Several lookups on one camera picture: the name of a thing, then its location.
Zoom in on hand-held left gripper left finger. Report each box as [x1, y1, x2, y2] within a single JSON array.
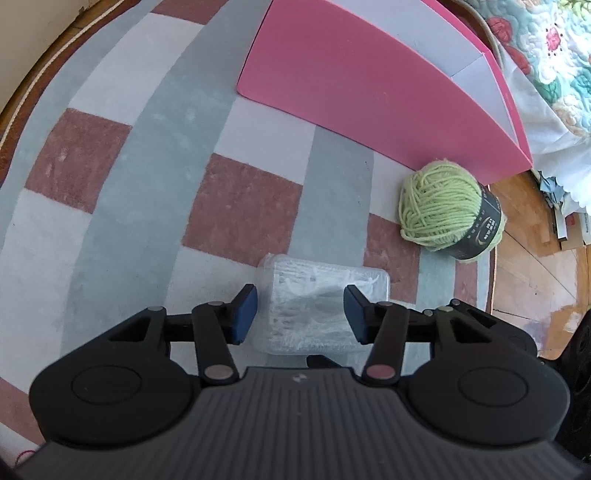
[[65, 285, 258, 387]]

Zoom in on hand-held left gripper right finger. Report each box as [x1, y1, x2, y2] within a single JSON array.
[[344, 285, 539, 387]]

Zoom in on clear bag white bands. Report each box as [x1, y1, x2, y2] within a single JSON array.
[[249, 253, 391, 356]]

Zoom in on pink cardboard box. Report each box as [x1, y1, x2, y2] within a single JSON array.
[[236, 0, 534, 183]]

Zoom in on green yarn ball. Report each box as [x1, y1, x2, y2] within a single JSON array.
[[398, 158, 508, 263]]

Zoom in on cardboard pieces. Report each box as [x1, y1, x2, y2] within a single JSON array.
[[553, 209, 591, 252]]

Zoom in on checkered rug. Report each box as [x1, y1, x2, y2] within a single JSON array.
[[0, 0, 499, 446]]

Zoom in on blue crumpled paper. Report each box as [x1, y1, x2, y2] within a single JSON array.
[[536, 170, 574, 209]]

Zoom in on floral quilt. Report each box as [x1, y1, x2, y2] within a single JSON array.
[[462, 0, 591, 139]]

